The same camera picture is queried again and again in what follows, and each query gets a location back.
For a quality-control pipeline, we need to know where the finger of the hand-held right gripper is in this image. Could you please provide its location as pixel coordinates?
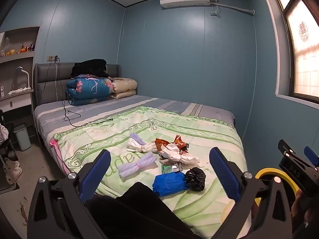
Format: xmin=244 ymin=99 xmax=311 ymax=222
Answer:
xmin=303 ymin=145 xmax=319 ymax=166
xmin=278 ymin=139 xmax=304 ymax=160

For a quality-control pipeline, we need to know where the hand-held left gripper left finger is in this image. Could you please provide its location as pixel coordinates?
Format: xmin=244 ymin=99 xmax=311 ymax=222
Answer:
xmin=27 ymin=149 xmax=111 ymax=239

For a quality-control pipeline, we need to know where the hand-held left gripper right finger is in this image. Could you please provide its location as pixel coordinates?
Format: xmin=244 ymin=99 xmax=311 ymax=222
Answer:
xmin=209 ymin=147 xmax=293 ymax=239

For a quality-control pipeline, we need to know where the black bin with yellow rim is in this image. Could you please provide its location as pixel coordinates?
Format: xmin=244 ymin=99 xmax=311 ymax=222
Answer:
xmin=254 ymin=168 xmax=299 ymax=206

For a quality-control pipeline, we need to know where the black plastic bag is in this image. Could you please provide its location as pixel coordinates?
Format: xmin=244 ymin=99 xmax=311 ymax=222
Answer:
xmin=184 ymin=168 xmax=206 ymax=192

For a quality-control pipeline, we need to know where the large white tissue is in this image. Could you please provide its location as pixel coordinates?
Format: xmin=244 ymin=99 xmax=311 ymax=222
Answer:
xmin=159 ymin=143 xmax=200 ymax=165

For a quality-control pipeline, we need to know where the small white tissue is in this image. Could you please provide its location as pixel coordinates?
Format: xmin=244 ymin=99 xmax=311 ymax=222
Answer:
xmin=126 ymin=139 xmax=160 ymax=154

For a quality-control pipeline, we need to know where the small purple foam net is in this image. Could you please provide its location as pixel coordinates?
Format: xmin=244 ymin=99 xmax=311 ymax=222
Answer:
xmin=129 ymin=133 xmax=147 ymax=146

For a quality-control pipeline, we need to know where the blue plastic bag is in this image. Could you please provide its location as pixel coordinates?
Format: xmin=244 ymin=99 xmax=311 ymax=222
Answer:
xmin=153 ymin=172 xmax=191 ymax=197

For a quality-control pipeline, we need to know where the green foil wrapper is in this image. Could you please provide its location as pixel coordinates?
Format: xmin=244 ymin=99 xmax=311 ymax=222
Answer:
xmin=161 ymin=163 xmax=184 ymax=175

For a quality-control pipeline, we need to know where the brown snack wrapper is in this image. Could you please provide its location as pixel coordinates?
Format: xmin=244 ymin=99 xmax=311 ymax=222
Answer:
xmin=154 ymin=135 xmax=189 ymax=155

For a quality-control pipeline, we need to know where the green patterned quilt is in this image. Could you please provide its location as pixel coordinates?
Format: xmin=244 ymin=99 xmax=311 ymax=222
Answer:
xmin=53 ymin=106 xmax=250 ymax=239

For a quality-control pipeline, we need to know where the striped grey bed sheet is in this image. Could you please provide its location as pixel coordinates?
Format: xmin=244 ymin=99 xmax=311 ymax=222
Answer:
xmin=34 ymin=95 xmax=236 ymax=155

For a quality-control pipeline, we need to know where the small grey waste bin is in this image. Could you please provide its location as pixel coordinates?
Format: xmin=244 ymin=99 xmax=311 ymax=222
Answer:
xmin=13 ymin=124 xmax=32 ymax=151

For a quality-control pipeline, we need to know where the folded blue floral quilt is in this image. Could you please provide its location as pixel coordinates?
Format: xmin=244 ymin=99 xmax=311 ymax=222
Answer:
xmin=66 ymin=78 xmax=114 ymax=106

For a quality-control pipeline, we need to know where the black chair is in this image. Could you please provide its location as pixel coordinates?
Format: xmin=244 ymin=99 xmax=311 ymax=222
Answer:
xmin=0 ymin=110 xmax=20 ymax=195

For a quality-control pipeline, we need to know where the folded beige quilt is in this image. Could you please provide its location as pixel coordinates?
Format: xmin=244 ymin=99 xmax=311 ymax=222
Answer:
xmin=111 ymin=78 xmax=138 ymax=99

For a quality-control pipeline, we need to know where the black clothing pile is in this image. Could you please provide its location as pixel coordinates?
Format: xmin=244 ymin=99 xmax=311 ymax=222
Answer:
xmin=71 ymin=59 xmax=110 ymax=78

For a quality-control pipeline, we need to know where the grey upholstered bed headboard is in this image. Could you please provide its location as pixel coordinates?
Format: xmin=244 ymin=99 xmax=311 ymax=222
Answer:
xmin=33 ymin=63 xmax=122 ymax=105

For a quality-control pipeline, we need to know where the white cloth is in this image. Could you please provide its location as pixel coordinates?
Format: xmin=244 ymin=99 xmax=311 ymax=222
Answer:
xmin=8 ymin=87 xmax=30 ymax=95

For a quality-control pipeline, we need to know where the white desk lamp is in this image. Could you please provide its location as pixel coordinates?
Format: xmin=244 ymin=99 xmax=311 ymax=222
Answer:
xmin=15 ymin=67 xmax=33 ymax=90

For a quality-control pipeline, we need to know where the white air conditioner pipe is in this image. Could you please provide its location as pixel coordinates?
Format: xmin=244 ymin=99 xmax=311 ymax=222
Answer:
xmin=211 ymin=2 xmax=255 ymax=15

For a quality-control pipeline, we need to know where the black charging cable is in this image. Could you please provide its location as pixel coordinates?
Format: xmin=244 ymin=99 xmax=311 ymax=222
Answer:
xmin=43 ymin=57 xmax=115 ymax=128

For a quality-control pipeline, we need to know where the window with brown frame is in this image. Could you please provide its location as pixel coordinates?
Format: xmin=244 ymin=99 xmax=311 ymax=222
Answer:
xmin=270 ymin=0 xmax=319 ymax=103

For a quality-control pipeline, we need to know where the grey wall shelf unit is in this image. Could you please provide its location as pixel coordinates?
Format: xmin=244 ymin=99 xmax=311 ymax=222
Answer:
xmin=0 ymin=26 xmax=41 ymax=110

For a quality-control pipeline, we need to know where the air conditioner power cord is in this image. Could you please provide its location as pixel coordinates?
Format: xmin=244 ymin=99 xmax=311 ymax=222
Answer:
xmin=210 ymin=0 xmax=222 ymax=19

